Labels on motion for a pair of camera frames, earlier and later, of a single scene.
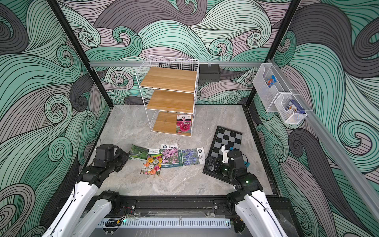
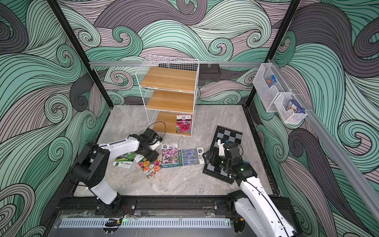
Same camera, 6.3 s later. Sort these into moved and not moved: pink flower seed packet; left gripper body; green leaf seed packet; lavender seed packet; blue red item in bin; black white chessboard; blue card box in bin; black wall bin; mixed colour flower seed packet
Moved: mixed colour flower seed packet; left gripper body; green leaf seed packet
Not moved: pink flower seed packet; blue card box in bin; blue red item in bin; black wall bin; lavender seed packet; black white chessboard
